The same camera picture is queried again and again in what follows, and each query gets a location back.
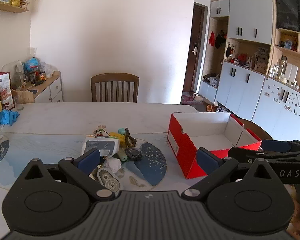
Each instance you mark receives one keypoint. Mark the black hanging bag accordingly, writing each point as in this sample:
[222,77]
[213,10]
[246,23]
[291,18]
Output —
[220,40]

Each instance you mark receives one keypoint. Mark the blue globe toy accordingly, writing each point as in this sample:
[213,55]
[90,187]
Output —
[31,65]

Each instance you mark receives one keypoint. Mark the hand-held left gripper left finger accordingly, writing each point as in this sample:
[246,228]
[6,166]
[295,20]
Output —
[90,158]

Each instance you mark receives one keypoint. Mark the blue cloth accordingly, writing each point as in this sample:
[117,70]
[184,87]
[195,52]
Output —
[6,117]

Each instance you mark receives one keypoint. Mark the red hanging ornament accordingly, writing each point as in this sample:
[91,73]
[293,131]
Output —
[211,38]

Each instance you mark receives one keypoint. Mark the pale slippers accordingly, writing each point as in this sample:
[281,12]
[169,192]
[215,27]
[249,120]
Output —
[197,97]

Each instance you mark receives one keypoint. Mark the white wooden cabinet wall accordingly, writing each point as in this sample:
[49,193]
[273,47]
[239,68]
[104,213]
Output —
[242,85]

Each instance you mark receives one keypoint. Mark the clear plastic bag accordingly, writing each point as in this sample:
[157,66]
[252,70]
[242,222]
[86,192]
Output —
[15,76]

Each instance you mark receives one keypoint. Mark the small white toy figure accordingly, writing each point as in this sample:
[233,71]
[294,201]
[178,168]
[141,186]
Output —
[100,131]

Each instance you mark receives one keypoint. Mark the red white snack bag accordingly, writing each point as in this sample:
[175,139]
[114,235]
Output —
[2,82]

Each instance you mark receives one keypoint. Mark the brown door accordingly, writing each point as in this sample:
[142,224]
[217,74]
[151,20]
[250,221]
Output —
[196,27]

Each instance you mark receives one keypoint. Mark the brown figurine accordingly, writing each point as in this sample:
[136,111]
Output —
[128,137]

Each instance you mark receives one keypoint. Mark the dark glass jar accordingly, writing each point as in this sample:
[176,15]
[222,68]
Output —
[32,77]

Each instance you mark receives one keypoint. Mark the silver door lock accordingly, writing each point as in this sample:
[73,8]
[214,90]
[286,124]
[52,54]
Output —
[194,50]

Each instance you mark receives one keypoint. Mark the correction tape dispenser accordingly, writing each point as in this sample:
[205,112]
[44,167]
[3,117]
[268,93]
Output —
[110,180]

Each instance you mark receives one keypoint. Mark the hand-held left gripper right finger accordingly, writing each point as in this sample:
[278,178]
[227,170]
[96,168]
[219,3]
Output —
[207,160]

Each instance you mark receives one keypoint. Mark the red counter ornament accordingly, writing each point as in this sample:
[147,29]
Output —
[242,57]

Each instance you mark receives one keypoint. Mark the wooden wall shelf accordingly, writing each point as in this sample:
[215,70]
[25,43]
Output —
[10,8]

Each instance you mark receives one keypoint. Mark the white wipes pack blue label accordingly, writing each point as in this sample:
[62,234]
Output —
[100,145]

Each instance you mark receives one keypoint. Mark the red cardboard box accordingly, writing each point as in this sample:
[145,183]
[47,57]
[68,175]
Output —
[180,142]

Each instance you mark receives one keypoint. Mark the light wooden box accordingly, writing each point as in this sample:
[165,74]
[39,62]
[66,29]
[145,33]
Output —
[23,96]

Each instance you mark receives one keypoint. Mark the white plastic bag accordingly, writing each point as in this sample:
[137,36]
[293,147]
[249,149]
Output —
[48,68]

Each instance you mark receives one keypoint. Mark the crumpled grey plastic bag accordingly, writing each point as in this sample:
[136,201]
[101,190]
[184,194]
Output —
[212,80]

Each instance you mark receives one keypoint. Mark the patterned door rug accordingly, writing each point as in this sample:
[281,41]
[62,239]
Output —
[187,99]

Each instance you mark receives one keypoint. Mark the green white wipes pack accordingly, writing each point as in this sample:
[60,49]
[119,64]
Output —
[122,156]

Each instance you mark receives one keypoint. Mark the printed table mat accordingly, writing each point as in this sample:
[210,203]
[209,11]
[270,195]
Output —
[52,145]

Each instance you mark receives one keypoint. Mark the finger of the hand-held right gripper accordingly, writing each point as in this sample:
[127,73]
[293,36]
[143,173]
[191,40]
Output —
[275,145]
[245,152]

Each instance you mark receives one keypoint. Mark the orange slippers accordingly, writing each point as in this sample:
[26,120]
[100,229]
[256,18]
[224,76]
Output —
[210,108]

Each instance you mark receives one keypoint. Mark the row of white shoes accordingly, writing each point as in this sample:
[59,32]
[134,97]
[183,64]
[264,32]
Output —
[221,109]

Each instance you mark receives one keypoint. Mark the wooden sideboard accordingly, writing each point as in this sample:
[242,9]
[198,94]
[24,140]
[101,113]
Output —
[52,87]

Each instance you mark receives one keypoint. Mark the yellow block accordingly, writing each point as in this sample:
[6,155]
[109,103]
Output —
[117,136]

